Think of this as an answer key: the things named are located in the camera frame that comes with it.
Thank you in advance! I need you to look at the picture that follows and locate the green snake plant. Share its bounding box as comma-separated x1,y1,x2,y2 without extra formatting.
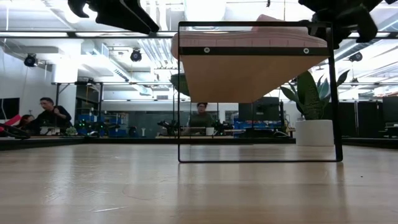
279,68,351,122

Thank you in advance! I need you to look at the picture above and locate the black monitor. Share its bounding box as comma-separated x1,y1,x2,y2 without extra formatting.
382,96,398,124

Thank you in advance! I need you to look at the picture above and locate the seated person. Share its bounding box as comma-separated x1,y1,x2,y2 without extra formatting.
15,114,35,131

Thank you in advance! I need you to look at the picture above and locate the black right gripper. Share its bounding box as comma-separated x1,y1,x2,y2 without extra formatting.
298,0,383,50

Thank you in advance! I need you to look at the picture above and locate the pink rubber slide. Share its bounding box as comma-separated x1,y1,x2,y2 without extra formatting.
170,14,329,60

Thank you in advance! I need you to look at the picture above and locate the wooden shelf black metal frame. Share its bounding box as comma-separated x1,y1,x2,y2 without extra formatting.
177,21,344,164

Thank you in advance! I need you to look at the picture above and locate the white plant pot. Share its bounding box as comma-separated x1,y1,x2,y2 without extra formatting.
295,119,335,147

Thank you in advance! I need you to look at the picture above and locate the standing person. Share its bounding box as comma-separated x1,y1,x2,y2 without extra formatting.
29,96,73,136

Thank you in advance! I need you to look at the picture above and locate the red flat object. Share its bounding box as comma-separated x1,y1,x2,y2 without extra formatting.
0,114,22,129

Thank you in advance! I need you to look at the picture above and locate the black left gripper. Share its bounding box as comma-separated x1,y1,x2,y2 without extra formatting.
67,0,160,35

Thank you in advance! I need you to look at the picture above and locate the black wall screen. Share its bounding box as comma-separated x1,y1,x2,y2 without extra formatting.
0,97,21,121

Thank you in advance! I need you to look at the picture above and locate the black aluminium table frame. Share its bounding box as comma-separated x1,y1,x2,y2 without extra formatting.
0,136,398,151

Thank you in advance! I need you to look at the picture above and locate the black ceiling spotlight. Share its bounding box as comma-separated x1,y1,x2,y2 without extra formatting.
24,53,39,68
129,49,143,63
348,51,363,63

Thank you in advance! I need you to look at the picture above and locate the blue storage bin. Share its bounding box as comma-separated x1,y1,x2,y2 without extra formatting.
77,114,127,138
233,120,282,130

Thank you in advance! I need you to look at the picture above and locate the person behind desk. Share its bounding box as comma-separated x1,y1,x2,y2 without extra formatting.
188,102,216,129

